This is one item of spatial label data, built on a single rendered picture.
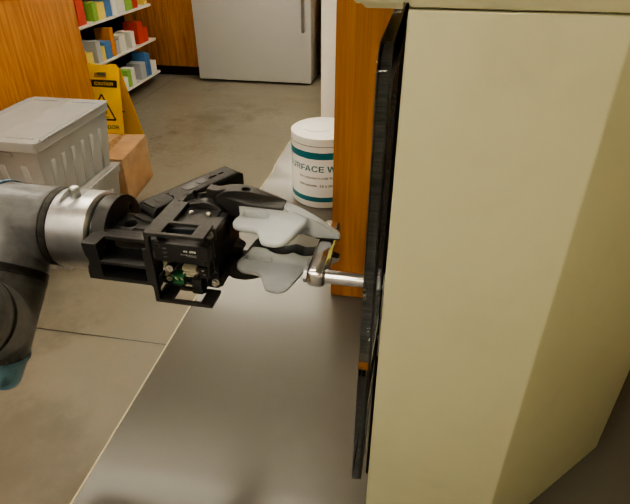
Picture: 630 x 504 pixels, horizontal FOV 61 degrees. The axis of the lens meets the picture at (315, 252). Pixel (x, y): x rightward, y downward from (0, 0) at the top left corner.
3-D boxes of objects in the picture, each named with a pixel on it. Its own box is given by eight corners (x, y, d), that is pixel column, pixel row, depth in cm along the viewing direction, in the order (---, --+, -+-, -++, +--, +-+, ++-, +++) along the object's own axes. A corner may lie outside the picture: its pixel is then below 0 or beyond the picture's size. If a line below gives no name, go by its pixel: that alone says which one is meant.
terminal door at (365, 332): (385, 296, 76) (413, -17, 55) (359, 489, 51) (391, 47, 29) (379, 296, 76) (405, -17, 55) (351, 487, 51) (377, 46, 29)
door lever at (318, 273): (377, 242, 51) (379, 218, 49) (366, 303, 43) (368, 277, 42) (321, 237, 52) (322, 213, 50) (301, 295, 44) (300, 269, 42)
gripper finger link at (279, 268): (327, 314, 46) (224, 295, 47) (338, 275, 51) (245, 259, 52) (330, 285, 44) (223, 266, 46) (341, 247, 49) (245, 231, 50)
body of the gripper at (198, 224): (220, 312, 46) (92, 295, 48) (250, 258, 53) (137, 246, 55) (211, 236, 42) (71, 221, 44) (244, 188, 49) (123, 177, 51)
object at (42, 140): (122, 161, 283) (109, 99, 266) (56, 215, 233) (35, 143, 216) (50, 156, 290) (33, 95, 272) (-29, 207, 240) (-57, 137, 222)
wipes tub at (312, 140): (357, 184, 119) (360, 117, 111) (349, 211, 108) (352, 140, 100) (299, 179, 121) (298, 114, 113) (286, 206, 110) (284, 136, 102)
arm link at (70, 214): (100, 240, 56) (81, 168, 52) (140, 245, 55) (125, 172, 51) (57, 281, 50) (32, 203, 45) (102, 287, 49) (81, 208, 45)
